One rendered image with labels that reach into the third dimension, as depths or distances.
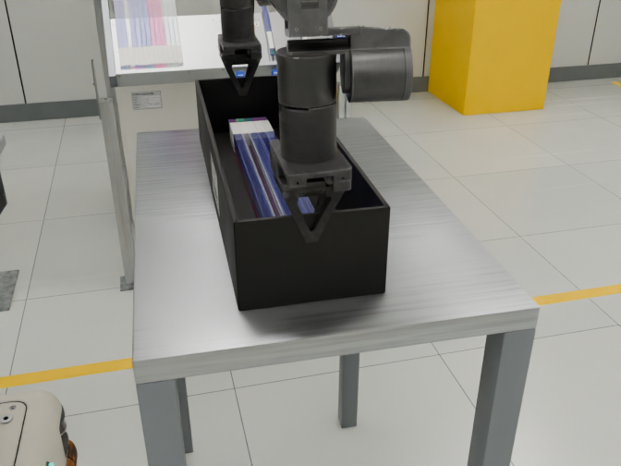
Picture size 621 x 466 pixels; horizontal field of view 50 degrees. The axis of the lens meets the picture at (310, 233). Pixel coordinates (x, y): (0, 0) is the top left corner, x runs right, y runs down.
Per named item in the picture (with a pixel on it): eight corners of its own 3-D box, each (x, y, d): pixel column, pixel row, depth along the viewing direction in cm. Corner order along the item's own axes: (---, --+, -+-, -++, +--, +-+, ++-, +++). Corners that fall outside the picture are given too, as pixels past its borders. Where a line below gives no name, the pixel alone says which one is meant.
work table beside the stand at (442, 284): (195, 769, 105) (131, 361, 67) (176, 443, 165) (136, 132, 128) (465, 702, 113) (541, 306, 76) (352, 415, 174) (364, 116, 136)
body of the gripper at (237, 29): (253, 42, 123) (251, 0, 120) (261, 55, 114) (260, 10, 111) (218, 44, 122) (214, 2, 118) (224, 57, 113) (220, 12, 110)
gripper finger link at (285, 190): (330, 218, 78) (330, 141, 73) (347, 247, 71) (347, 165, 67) (273, 225, 76) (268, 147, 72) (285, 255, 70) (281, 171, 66)
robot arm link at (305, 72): (274, 34, 66) (276, 46, 61) (345, 31, 66) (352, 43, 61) (277, 104, 69) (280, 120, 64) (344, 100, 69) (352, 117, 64)
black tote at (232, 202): (199, 139, 124) (194, 79, 119) (290, 132, 128) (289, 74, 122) (237, 312, 75) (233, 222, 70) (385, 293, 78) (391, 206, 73)
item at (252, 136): (228, 137, 122) (227, 119, 120) (267, 134, 123) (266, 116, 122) (277, 282, 78) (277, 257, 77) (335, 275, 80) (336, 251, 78)
